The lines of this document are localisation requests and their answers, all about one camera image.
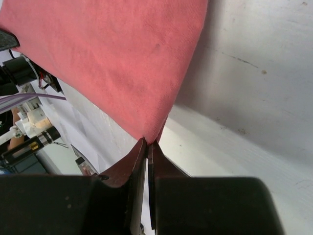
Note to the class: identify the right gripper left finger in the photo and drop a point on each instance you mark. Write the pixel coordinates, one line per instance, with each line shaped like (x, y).
(109, 203)

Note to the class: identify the black cylindrical tool outside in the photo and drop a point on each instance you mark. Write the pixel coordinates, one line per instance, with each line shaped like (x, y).
(31, 146)

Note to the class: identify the pink t shirt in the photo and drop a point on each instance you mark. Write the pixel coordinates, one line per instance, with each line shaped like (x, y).
(128, 57)

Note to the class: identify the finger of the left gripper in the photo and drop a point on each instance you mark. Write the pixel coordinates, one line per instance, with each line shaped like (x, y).
(8, 40)

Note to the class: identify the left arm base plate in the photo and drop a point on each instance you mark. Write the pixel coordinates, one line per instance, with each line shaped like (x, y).
(20, 71)

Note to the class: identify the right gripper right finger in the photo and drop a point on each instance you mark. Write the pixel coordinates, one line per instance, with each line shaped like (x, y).
(185, 205)

